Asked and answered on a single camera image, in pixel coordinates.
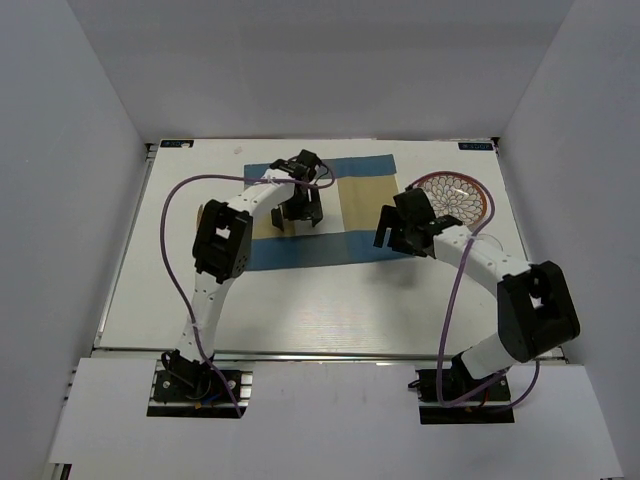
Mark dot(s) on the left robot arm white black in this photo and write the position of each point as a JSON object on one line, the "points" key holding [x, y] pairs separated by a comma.
{"points": [[222, 244]]}

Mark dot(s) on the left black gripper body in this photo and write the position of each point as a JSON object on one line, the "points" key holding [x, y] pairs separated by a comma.
{"points": [[297, 208]]}

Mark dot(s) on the right blue corner sticker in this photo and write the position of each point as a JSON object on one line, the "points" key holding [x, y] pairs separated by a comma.
{"points": [[475, 146]]}

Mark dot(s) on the patterned ceramic plate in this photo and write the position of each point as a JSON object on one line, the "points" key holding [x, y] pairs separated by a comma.
{"points": [[455, 195]]}

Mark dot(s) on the gold knife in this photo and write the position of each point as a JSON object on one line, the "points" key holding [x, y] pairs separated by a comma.
{"points": [[199, 215]]}

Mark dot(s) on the left blue corner sticker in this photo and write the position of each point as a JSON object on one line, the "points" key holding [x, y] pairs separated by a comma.
{"points": [[176, 143]]}

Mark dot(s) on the clear drinking glass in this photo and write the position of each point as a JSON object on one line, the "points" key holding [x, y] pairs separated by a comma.
{"points": [[492, 240]]}

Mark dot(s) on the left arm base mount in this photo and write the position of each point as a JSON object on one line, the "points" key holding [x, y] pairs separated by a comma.
{"points": [[190, 389]]}

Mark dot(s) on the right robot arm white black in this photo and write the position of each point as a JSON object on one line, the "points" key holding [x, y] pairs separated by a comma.
{"points": [[535, 311]]}

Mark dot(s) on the blue beige cloth placemat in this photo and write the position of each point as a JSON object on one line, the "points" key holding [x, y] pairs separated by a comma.
{"points": [[345, 235]]}

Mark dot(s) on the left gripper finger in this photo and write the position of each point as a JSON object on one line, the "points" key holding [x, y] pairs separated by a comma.
{"points": [[312, 207], [278, 218]]}

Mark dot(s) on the blue corner sticker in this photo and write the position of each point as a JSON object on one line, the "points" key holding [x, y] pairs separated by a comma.
{"points": [[475, 146], [176, 143]]}

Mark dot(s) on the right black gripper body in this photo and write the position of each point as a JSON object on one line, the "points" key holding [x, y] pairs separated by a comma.
{"points": [[400, 238]]}

